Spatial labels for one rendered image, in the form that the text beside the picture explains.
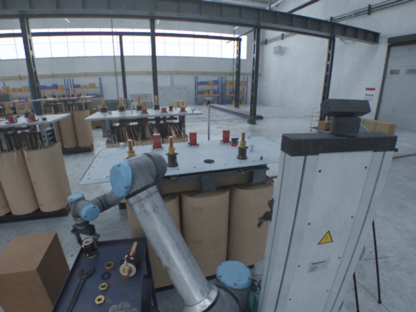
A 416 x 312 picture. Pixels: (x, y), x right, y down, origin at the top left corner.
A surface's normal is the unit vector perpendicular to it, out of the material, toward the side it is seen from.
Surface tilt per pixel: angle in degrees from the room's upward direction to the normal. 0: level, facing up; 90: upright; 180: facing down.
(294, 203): 90
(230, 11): 90
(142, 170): 59
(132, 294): 0
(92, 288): 0
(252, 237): 90
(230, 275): 5
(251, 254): 90
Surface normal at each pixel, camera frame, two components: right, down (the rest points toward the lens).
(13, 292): 0.29, 0.30
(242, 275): 0.04, -0.97
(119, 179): -0.60, 0.15
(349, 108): 0.13, -0.18
